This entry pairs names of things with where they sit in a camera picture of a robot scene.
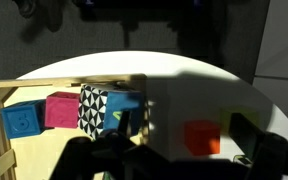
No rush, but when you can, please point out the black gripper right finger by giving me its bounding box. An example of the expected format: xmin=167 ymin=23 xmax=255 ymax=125
xmin=228 ymin=112 xmax=288 ymax=180

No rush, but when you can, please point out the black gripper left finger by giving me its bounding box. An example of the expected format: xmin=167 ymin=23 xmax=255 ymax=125
xmin=49 ymin=110 xmax=139 ymax=180

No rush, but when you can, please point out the dark blue toy block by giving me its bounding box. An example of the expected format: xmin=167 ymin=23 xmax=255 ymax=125
xmin=102 ymin=89 xmax=146 ymax=136

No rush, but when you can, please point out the black white patterned block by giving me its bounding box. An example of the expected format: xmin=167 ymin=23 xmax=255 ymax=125
xmin=77 ymin=84 xmax=109 ymax=141

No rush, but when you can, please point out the lime green toy block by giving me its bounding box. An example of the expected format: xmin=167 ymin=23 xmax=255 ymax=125
xmin=219 ymin=106 xmax=262 ymax=135

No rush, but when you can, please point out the pink toy block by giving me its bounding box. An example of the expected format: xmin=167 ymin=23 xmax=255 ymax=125
xmin=44 ymin=91 xmax=82 ymax=130

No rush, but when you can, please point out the orange toy block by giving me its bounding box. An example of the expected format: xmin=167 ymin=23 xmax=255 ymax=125
xmin=183 ymin=119 xmax=222 ymax=157

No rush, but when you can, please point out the light wooden tray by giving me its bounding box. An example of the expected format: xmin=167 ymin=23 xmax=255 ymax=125
xmin=0 ymin=73 xmax=152 ymax=180

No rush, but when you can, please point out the light blue number block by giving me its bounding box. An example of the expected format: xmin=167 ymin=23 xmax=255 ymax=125
xmin=0 ymin=99 xmax=47 ymax=140

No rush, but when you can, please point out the black shoe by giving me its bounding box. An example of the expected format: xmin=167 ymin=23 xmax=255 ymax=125
xmin=13 ymin=0 xmax=39 ymax=18
xmin=46 ymin=0 xmax=66 ymax=33

